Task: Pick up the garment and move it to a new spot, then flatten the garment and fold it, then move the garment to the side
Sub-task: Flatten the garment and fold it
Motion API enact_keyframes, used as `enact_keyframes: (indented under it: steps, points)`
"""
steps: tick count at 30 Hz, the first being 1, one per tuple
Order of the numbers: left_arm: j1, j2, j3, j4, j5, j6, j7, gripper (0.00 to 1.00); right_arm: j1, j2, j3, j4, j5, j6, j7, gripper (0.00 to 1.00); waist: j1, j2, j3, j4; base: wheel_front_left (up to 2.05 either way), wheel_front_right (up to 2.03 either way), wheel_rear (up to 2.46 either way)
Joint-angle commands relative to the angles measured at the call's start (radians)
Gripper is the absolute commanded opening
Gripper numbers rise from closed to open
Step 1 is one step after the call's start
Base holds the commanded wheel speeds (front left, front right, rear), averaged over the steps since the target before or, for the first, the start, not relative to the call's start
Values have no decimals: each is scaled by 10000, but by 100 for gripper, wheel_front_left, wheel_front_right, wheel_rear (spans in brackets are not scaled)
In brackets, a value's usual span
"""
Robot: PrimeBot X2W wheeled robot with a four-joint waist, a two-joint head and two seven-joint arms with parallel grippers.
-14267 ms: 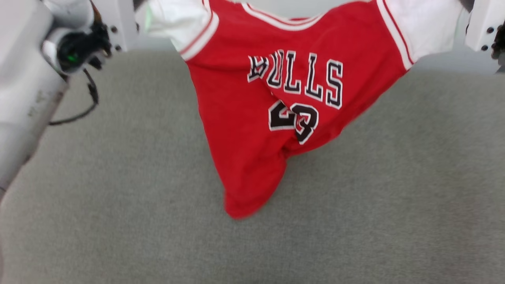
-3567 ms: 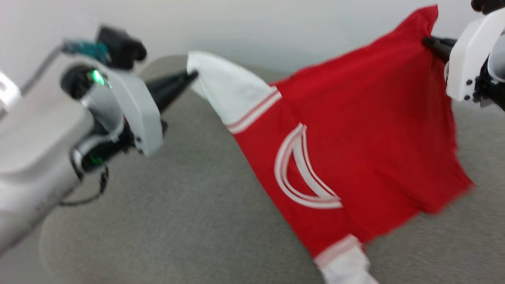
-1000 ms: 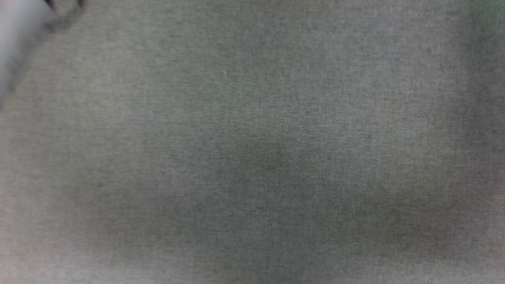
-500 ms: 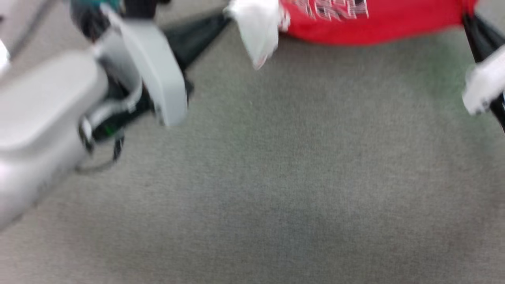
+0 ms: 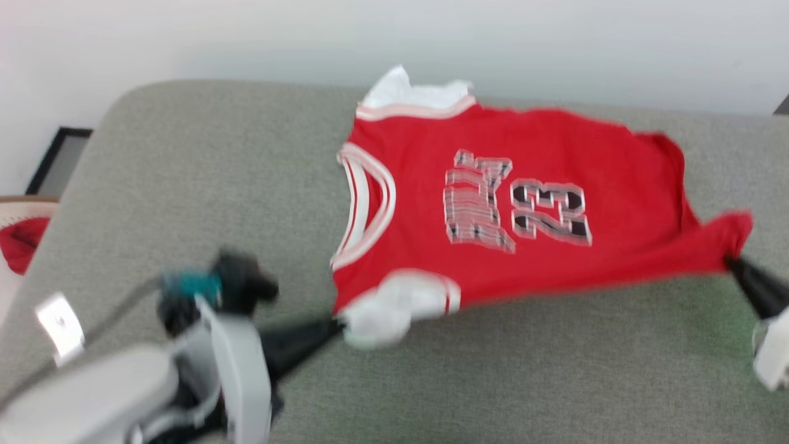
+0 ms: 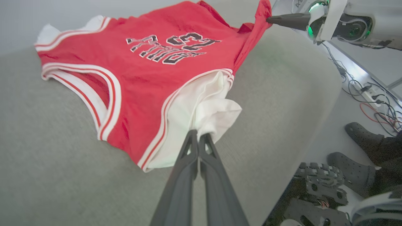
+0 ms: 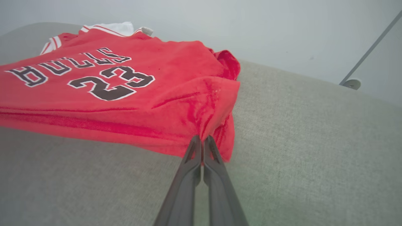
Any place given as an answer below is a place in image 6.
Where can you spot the white power strip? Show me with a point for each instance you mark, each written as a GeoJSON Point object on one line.
{"type": "Point", "coordinates": [367, 92]}

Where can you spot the black perforated clog shoe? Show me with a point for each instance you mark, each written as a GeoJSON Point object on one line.
{"type": "Point", "coordinates": [361, 135]}
{"type": "Point", "coordinates": [348, 169]}

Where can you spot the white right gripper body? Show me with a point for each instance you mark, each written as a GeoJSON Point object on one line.
{"type": "Point", "coordinates": [329, 18]}

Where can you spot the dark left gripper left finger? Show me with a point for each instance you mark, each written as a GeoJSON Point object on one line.
{"type": "Point", "coordinates": [180, 188]}

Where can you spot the red and white basketball jersey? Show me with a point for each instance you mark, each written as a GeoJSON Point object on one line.
{"type": "Point", "coordinates": [141, 78]}

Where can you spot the person's dark trousers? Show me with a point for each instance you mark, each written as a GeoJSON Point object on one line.
{"type": "Point", "coordinates": [389, 153]}

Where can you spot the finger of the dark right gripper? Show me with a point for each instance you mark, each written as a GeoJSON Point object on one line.
{"type": "Point", "coordinates": [292, 20]}

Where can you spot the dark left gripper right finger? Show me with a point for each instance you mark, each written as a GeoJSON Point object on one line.
{"type": "Point", "coordinates": [216, 194]}

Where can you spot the grey fabric sofa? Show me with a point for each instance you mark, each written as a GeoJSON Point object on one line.
{"type": "Point", "coordinates": [62, 163]}

